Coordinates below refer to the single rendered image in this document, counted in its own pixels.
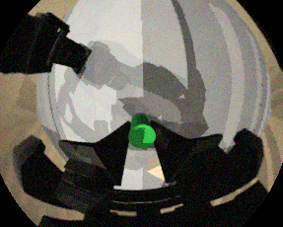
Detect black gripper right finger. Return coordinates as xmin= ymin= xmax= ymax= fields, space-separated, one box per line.
xmin=150 ymin=120 xmax=222 ymax=184

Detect small beige block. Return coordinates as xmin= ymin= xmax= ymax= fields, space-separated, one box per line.
xmin=148 ymin=154 xmax=164 ymax=180

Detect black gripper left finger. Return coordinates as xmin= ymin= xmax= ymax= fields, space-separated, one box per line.
xmin=58 ymin=121 xmax=130 ymax=186

